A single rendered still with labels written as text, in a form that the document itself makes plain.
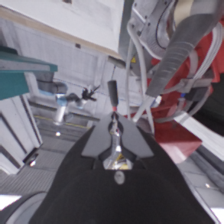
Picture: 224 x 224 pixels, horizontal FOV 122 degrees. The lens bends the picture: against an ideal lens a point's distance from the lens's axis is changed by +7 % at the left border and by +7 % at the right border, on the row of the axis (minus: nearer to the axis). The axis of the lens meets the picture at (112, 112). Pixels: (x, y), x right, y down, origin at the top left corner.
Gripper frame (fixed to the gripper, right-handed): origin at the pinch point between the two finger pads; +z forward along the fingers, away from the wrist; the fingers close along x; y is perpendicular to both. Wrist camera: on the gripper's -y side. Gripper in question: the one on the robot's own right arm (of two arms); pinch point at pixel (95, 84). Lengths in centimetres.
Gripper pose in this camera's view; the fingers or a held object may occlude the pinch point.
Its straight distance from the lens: 68.3
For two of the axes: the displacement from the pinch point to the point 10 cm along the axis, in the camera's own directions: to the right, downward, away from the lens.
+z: 6.5, -5.9, -4.8
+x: 3.7, -3.0, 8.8
